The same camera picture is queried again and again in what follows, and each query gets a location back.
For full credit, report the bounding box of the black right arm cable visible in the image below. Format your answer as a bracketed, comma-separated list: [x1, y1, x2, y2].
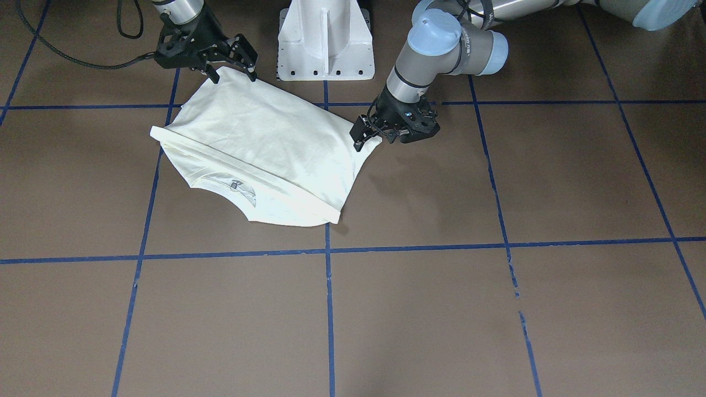
[14, 0, 161, 71]

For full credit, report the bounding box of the cream long-sleeve cat shirt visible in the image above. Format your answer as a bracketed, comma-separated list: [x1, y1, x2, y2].
[149, 66, 381, 228]

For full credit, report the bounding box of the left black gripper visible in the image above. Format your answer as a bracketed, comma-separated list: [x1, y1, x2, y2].
[350, 88, 440, 152]

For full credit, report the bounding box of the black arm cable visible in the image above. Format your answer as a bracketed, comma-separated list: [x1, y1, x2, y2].
[14, 0, 161, 71]
[458, 0, 497, 28]

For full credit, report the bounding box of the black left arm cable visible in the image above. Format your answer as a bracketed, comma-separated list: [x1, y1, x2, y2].
[458, 0, 497, 28]

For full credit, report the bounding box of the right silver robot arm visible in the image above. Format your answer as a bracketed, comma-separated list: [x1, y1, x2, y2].
[152, 1, 258, 84]

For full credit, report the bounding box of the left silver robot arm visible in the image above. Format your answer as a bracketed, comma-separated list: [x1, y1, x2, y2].
[350, 1, 573, 152]

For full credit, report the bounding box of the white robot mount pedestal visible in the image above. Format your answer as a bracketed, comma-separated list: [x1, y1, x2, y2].
[276, 1, 376, 82]

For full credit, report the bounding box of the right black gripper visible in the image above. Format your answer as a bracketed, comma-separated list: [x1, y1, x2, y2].
[154, 8, 258, 84]

